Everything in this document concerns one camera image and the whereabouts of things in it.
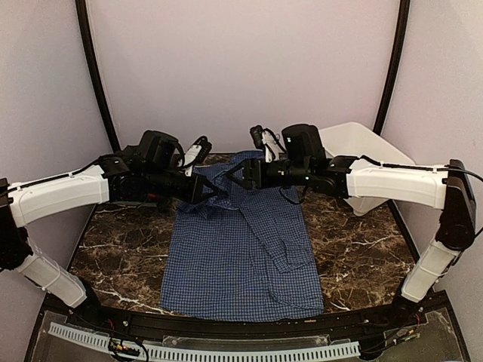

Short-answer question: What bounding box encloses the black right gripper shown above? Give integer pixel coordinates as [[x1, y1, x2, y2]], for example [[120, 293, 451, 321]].
[[226, 158, 312, 190]]

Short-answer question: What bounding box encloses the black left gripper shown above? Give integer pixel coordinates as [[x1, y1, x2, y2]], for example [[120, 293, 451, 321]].
[[144, 165, 218, 204]]

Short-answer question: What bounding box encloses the blue checked long sleeve shirt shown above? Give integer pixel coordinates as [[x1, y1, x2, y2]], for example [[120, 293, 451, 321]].
[[160, 150, 324, 322]]

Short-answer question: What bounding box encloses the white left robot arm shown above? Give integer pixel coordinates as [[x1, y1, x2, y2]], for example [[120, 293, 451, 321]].
[[1, 130, 219, 329]]

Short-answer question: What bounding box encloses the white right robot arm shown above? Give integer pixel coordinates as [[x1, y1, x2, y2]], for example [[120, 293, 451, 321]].
[[226, 122, 478, 327]]

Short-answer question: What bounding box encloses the white plastic basket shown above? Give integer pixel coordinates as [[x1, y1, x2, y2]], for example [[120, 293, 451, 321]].
[[319, 122, 414, 216]]

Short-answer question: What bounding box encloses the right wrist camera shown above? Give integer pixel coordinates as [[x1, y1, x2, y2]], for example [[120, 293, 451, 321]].
[[250, 125, 286, 163]]

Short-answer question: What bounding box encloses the black front table rail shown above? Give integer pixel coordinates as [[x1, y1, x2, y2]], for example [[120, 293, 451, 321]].
[[41, 293, 450, 342]]

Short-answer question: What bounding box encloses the black left frame post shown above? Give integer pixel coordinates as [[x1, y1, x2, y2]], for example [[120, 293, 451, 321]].
[[75, 0, 121, 152]]

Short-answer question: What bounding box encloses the black frame post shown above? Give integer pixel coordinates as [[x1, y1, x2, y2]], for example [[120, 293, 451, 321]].
[[75, 0, 121, 152], [372, 0, 411, 136]]

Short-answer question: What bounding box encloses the white slotted cable duct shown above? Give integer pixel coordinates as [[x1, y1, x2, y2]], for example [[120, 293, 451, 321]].
[[48, 322, 361, 361]]

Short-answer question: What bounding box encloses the black right frame post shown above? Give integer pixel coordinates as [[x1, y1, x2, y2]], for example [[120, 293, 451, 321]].
[[372, 0, 411, 136]]

